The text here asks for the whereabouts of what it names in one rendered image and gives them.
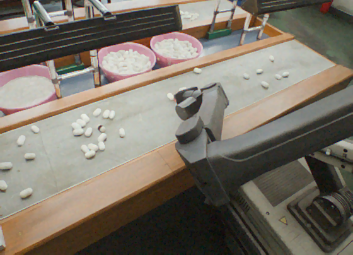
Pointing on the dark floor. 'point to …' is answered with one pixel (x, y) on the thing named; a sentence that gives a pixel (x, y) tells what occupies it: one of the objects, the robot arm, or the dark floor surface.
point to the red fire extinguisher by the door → (328, 3)
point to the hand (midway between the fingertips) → (175, 98)
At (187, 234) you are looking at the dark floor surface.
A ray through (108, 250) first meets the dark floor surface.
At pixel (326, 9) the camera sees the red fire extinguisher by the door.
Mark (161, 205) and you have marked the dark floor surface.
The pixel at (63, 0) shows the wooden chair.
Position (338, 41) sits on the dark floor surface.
